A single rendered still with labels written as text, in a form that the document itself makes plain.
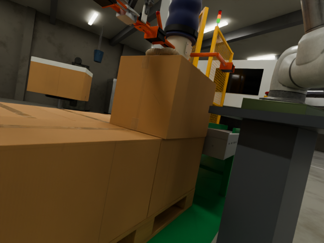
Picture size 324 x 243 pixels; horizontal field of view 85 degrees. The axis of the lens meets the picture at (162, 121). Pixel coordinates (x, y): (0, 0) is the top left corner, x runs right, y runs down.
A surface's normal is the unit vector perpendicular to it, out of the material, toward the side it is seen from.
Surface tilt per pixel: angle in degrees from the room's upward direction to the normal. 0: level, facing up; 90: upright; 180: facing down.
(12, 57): 90
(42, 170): 90
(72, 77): 90
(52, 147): 90
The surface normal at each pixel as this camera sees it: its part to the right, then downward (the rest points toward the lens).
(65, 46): 0.54, 0.15
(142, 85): -0.53, -0.05
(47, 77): 0.18, 0.09
